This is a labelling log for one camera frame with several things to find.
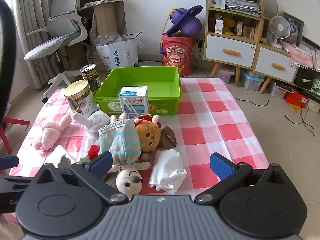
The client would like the plush doll blue dress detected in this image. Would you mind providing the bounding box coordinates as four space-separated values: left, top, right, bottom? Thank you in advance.
98 113 151 198

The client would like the white glove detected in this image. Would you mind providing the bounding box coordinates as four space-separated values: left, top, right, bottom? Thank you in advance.
73 110 111 147

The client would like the pink plush bunny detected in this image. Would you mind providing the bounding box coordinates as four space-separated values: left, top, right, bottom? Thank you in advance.
34 113 72 151

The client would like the hamburger plush toy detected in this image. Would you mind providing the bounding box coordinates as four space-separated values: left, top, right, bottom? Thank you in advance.
134 114 161 152

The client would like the brown oval pouch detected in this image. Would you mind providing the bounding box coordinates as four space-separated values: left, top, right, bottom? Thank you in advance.
161 126 177 150

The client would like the red small plush piece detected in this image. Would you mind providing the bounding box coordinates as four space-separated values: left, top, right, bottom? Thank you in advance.
88 145 100 160

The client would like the pink checkered tablecloth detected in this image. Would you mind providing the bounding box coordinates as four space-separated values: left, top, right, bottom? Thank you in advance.
10 77 268 196

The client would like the gold lid clear jar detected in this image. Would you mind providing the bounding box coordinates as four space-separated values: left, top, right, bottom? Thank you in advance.
64 80 98 117

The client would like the blue white milk carton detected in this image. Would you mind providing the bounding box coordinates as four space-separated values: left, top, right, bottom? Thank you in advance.
119 86 149 119

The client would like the clear storage box blue lid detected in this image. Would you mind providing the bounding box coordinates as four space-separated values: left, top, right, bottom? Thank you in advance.
241 69 265 91

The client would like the red box on floor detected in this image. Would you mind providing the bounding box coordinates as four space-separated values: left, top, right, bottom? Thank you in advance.
284 90 308 108

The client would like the clear storage box pink label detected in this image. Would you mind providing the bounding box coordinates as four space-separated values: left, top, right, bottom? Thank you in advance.
215 65 235 83

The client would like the black yellow drink can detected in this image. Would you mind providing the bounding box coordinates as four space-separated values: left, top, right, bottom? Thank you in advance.
80 63 101 95

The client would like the green plastic bin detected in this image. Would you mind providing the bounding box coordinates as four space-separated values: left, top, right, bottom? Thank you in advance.
94 66 182 115

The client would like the low wooden drawer cabinet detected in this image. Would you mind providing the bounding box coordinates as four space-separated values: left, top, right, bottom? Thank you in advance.
252 43 298 94

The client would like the white round floor scale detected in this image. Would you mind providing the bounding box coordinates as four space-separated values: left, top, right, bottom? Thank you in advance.
138 61 163 67

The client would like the white blue paper bag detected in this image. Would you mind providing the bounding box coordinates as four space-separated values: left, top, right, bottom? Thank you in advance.
94 32 144 72

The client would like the red chips bucket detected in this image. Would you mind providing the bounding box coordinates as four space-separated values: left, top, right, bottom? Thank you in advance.
159 32 196 76

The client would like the grey office chair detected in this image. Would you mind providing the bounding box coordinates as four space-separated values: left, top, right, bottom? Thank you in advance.
24 0 87 103

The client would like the white desk fan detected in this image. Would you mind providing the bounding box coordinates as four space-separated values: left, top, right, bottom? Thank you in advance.
267 16 291 49

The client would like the purple hopper ball toy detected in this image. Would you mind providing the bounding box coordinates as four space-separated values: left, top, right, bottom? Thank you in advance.
165 4 203 37

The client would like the wooden shelf cabinet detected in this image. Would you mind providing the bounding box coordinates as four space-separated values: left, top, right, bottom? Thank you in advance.
203 0 264 81

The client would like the wooden desk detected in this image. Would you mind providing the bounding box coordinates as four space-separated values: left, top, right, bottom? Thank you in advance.
78 0 125 35

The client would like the red stool frame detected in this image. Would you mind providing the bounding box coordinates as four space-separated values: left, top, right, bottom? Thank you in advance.
1 118 31 157

